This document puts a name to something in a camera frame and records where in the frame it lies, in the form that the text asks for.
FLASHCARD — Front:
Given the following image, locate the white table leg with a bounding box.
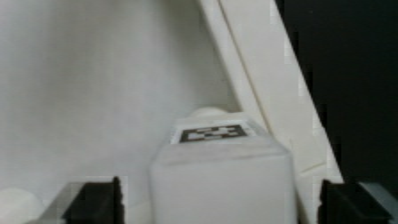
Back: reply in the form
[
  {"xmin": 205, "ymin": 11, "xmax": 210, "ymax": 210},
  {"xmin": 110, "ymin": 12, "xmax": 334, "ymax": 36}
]
[{"xmin": 149, "ymin": 108, "xmax": 297, "ymax": 224}]

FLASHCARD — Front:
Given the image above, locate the white square table top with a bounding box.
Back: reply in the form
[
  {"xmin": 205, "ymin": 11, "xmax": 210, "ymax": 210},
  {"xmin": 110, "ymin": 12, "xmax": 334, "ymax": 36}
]
[{"xmin": 0, "ymin": 0, "xmax": 269, "ymax": 224}]

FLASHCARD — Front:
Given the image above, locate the white U-shaped fence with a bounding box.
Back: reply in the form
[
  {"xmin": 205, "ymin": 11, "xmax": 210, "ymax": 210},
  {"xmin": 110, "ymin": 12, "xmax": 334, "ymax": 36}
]
[{"xmin": 219, "ymin": 0, "xmax": 343, "ymax": 224}]

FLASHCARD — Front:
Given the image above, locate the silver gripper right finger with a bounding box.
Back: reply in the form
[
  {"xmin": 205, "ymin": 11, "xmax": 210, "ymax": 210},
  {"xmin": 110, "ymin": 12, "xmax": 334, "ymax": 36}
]
[{"xmin": 318, "ymin": 181, "xmax": 398, "ymax": 224}]

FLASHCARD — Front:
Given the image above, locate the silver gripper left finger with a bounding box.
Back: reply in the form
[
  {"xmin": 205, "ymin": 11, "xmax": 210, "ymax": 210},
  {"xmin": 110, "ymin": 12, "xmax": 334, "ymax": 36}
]
[{"xmin": 41, "ymin": 177, "xmax": 126, "ymax": 224}]

